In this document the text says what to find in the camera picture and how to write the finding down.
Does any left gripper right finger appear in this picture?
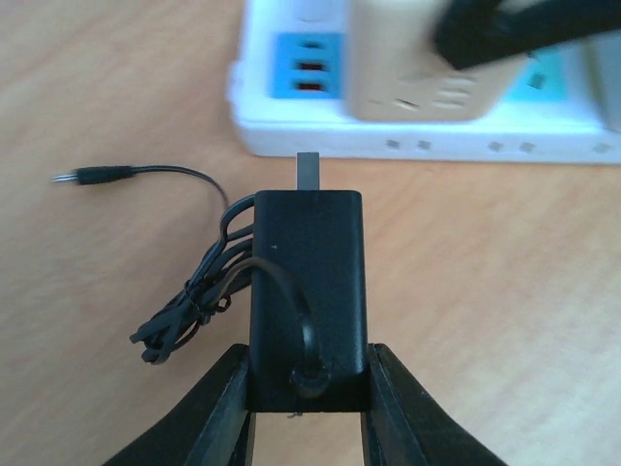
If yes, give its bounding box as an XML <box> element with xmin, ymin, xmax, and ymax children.
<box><xmin>361</xmin><ymin>344</ymin><xmax>500</xmax><ymax>466</ymax></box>

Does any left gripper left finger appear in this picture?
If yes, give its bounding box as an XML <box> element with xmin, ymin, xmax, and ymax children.
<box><xmin>106</xmin><ymin>344</ymin><xmax>255</xmax><ymax>465</ymax></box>

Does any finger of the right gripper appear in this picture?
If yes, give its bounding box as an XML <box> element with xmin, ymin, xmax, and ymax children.
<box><xmin>432</xmin><ymin>0</ymin><xmax>620</xmax><ymax>71</ymax></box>

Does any beige cube plug adapter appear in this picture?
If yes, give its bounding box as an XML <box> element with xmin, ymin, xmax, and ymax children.
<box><xmin>343</xmin><ymin>1</ymin><xmax>527</xmax><ymax>122</ymax></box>

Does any white power strip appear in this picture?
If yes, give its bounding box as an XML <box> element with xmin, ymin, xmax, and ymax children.
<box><xmin>227</xmin><ymin>1</ymin><xmax>620</xmax><ymax>165</ymax></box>

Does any black power adapter with cable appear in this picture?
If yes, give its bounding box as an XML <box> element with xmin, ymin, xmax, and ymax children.
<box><xmin>51</xmin><ymin>151</ymin><xmax>372</xmax><ymax>414</ymax></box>

